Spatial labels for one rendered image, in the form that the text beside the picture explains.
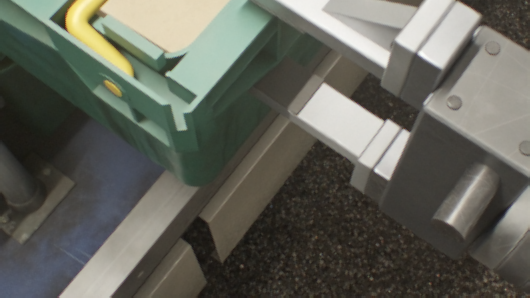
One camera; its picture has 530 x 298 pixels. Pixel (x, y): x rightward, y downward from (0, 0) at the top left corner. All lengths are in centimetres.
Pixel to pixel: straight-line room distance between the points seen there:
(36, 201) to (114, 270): 12
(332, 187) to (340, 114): 114
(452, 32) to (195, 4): 22
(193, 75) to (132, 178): 54
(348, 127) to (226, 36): 10
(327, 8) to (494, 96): 8
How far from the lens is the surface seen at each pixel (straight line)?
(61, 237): 87
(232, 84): 38
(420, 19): 30
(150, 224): 86
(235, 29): 35
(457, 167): 32
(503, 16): 179
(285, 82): 42
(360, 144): 41
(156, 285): 98
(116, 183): 88
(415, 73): 30
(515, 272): 35
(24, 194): 85
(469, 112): 30
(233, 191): 100
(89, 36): 35
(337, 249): 151
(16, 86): 79
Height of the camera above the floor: 145
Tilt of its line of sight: 66 degrees down
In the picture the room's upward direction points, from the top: 4 degrees counter-clockwise
